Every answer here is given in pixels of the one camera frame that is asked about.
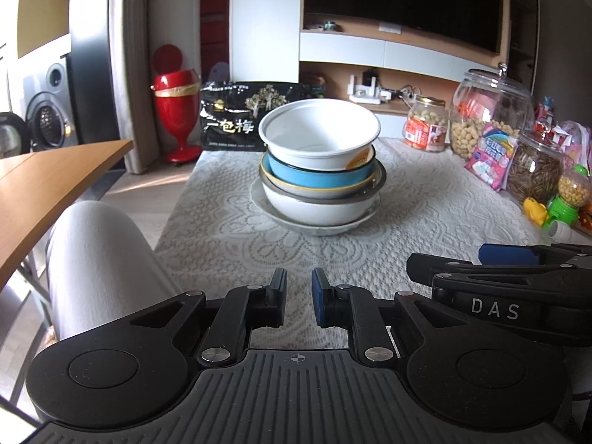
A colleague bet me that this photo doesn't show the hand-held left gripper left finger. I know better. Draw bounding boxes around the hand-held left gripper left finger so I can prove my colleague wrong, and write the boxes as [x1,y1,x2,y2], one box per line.
[127,267,288,367]

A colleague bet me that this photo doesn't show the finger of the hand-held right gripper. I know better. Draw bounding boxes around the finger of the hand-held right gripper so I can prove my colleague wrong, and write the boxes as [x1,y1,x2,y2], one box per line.
[406,253,592,288]
[478,243,592,266]

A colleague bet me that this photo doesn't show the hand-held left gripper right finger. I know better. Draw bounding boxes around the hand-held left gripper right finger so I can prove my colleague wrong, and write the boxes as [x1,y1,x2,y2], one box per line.
[311,267,469,367]

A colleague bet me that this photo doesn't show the white floral plate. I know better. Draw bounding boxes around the white floral plate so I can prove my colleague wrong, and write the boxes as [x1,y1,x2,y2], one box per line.
[250,178,383,238]

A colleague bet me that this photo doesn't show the large white ceramic bowl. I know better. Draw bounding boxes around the large white ceramic bowl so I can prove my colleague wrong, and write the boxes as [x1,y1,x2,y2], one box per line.
[261,180,382,227]

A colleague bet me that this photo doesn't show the white bowl with yellow rim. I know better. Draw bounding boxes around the white bowl with yellow rim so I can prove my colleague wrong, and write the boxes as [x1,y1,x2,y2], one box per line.
[265,166,378,198]

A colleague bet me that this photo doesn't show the blue bowl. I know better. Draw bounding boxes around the blue bowl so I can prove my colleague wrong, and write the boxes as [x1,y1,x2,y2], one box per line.
[261,145,376,190]

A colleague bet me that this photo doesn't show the white plastic bowl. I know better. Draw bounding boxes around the white plastic bowl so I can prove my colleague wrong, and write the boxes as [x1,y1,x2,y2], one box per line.
[258,98,381,171]

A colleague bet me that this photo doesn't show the yellow duck toy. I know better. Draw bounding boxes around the yellow duck toy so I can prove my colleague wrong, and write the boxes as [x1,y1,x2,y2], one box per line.
[522,197,549,227]

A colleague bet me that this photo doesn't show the green gumball dispenser toy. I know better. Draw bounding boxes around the green gumball dispenser toy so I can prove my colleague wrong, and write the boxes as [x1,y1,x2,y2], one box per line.
[543,164,592,229]

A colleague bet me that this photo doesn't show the glass jar of sunflower seeds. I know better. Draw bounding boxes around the glass jar of sunflower seeds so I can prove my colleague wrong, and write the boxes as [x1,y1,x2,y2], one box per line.
[505,129,566,208]

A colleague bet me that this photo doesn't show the pink candy packet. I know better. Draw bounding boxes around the pink candy packet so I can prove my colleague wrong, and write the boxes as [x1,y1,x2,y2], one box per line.
[464,122,521,192]

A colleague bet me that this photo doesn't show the white lace tablecloth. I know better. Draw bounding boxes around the white lace tablecloth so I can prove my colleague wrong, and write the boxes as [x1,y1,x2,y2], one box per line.
[152,138,592,352]

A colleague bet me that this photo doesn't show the pink plastic bag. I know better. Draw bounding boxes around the pink plastic bag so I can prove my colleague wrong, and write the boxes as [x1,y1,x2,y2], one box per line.
[555,120,592,167]

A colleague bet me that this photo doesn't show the gold-lid plastic snack jar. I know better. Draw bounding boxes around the gold-lid plastic snack jar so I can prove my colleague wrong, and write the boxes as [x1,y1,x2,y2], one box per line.
[404,95,450,152]

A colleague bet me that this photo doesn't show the large glass snack jar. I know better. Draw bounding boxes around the large glass snack jar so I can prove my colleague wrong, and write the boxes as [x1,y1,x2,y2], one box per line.
[450,62,535,162]

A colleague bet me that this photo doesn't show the person's leg in white trousers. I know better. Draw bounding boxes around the person's leg in white trousers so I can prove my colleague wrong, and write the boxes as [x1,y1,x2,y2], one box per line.
[45,200,186,340]

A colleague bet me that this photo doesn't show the black snack bag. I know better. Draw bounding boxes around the black snack bag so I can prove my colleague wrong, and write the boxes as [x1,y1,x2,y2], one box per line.
[200,81,327,152]

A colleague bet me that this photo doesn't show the white router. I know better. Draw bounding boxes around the white router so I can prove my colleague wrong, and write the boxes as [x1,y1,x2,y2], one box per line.
[347,70,394,105]

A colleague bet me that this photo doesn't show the red trash bin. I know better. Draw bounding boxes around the red trash bin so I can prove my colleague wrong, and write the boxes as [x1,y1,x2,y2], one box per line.
[152,45,203,166]

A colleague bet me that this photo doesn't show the wooden table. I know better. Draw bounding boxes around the wooden table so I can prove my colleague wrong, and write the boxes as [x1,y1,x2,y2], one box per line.
[0,139,135,287]

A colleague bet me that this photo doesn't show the white tv cabinet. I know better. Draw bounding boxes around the white tv cabinet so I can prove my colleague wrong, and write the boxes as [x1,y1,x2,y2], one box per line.
[231,0,539,139]

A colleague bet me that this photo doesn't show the grey speaker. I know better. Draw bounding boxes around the grey speaker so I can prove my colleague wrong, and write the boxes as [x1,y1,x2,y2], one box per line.
[21,58,77,151]

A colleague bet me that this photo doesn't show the black round appliance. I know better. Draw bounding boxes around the black round appliance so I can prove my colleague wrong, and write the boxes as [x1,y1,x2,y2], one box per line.
[0,112,31,158]

